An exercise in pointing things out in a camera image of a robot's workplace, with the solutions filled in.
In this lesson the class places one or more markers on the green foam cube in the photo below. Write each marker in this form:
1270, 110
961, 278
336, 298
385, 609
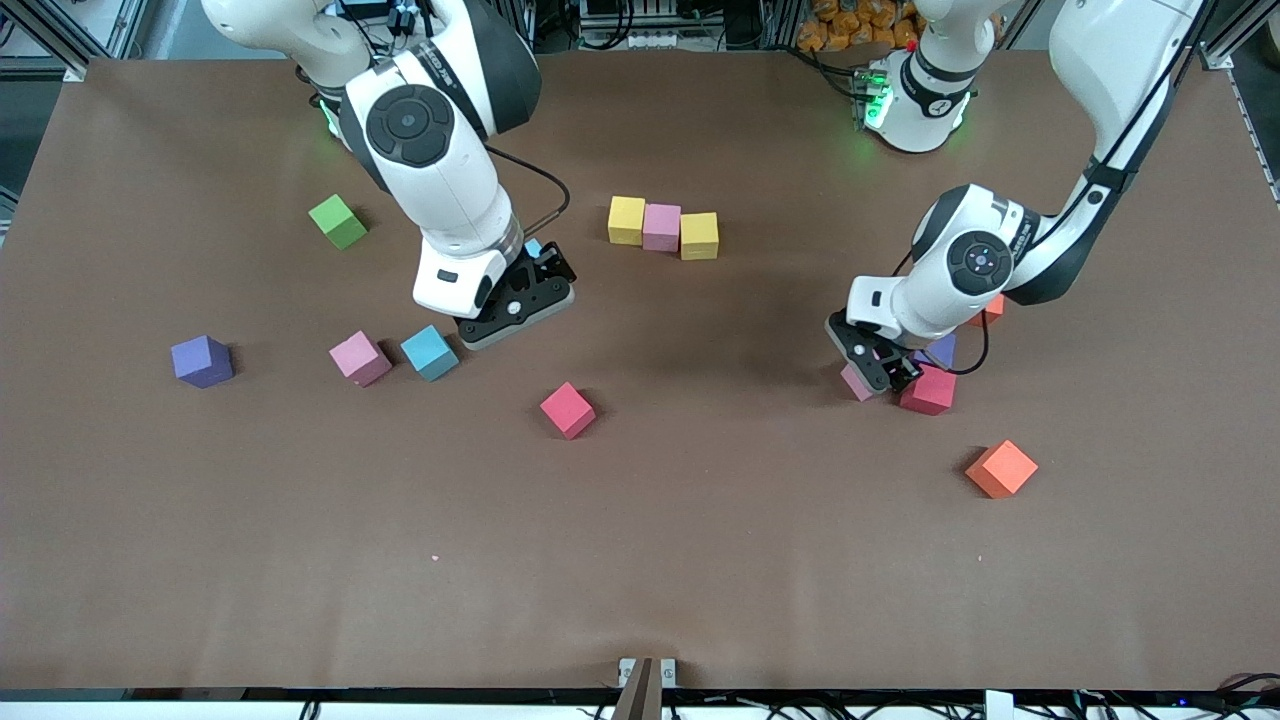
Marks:
337, 222

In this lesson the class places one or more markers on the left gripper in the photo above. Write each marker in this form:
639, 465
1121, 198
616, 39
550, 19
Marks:
899, 370

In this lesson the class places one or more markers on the white tag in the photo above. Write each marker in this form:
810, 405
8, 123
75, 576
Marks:
998, 706

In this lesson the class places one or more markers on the orange foam cube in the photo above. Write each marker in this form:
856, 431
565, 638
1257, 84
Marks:
992, 308
1001, 468

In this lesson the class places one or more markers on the red foam cube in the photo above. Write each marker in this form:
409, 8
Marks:
567, 411
930, 393

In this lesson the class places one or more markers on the yellow foam cube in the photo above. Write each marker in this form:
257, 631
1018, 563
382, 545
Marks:
700, 236
627, 220

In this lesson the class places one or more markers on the purple foam cube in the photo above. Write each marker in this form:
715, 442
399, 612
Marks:
942, 350
200, 362

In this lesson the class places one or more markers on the aluminium side rail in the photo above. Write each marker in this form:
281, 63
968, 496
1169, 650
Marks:
1255, 130

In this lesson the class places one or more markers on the blue foam cube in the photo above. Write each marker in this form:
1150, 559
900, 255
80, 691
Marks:
430, 353
533, 247

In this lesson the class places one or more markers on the pile of orange objects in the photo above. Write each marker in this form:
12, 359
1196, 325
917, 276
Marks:
850, 25

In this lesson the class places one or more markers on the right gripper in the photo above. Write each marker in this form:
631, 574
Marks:
553, 265

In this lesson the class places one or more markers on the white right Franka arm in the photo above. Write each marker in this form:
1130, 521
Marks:
440, 190

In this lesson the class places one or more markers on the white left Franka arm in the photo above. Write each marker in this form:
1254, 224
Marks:
1100, 60

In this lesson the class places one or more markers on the pink foam cube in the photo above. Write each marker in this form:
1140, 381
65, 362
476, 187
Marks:
360, 358
661, 227
855, 385

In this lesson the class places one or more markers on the aluminium frame post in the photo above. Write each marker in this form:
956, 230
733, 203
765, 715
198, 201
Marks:
1230, 40
50, 38

